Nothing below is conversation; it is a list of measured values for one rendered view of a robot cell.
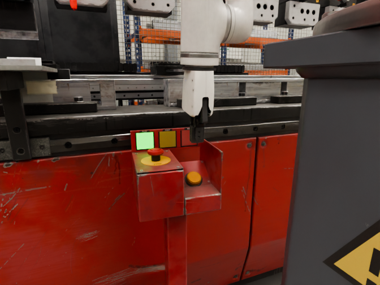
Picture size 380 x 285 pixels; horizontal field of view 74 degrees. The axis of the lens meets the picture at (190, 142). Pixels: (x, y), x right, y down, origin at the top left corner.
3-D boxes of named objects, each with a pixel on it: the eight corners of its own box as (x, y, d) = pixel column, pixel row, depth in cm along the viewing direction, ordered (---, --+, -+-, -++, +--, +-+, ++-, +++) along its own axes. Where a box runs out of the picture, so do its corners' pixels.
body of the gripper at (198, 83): (177, 61, 59) (177, 109, 63) (189, 64, 50) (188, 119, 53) (207, 62, 61) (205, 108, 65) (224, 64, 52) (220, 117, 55)
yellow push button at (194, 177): (187, 188, 65) (189, 184, 64) (184, 176, 68) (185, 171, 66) (201, 186, 66) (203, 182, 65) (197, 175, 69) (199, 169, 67)
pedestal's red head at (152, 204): (139, 223, 56) (134, 146, 52) (133, 192, 71) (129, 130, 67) (221, 210, 62) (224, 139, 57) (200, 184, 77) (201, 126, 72)
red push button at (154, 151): (149, 166, 59) (148, 151, 58) (146, 160, 63) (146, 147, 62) (165, 164, 60) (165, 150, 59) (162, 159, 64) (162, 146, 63)
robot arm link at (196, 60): (176, 52, 58) (176, 65, 59) (186, 52, 50) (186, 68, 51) (210, 53, 60) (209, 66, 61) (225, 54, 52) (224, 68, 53)
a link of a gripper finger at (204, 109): (199, 84, 54) (193, 98, 59) (206, 116, 52) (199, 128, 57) (204, 84, 55) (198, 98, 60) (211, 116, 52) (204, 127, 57)
